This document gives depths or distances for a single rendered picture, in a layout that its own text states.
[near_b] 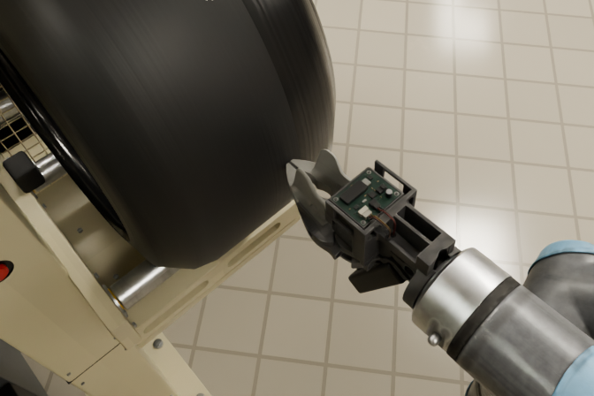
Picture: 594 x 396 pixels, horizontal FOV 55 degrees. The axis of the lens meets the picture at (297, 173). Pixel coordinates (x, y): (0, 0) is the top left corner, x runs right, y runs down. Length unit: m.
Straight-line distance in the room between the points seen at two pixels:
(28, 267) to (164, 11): 0.44
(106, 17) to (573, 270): 0.52
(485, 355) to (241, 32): 0.36
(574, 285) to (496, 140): 1.62
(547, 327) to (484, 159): 1.70
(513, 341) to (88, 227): 0.81
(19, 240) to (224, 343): 1.11
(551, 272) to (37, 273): 0.65
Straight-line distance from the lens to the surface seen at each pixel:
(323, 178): 0.63
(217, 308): 1.85
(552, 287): 0.67
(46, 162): 1.07
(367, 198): 0.54
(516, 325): 0.50
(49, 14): 0.54
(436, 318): 0.52
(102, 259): 1.08
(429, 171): 2.11
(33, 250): 0.83
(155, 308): 0.95
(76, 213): 1.13
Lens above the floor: 1.74
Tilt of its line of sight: 58 degrees down
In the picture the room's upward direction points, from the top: straight up
